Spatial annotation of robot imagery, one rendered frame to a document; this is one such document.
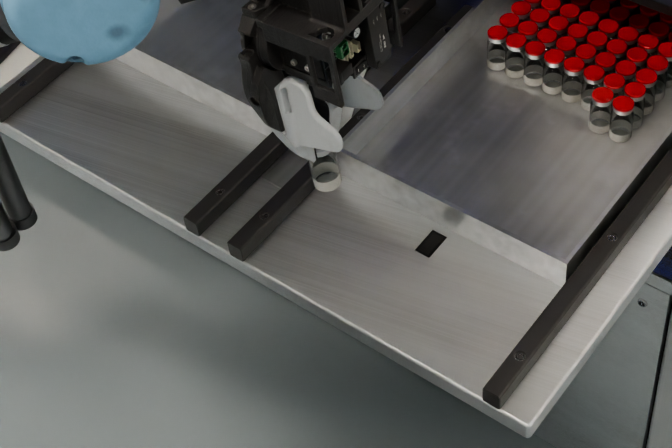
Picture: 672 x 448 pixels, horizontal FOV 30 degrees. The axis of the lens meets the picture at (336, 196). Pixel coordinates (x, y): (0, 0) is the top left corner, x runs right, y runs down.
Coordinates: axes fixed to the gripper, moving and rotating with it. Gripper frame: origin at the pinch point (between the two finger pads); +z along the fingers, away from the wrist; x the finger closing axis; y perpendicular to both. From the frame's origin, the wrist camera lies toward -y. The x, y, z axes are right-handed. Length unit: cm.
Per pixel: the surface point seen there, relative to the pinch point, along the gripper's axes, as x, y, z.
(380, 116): 21.7, -13.0, 22.5
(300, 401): 28, -49, 110
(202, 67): 18.9, -35.0, 22.6
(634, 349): 40, 6, 70
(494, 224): 14.8, 4.9, 22.2
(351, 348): 42, -48, 110
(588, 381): 40, 0, 83
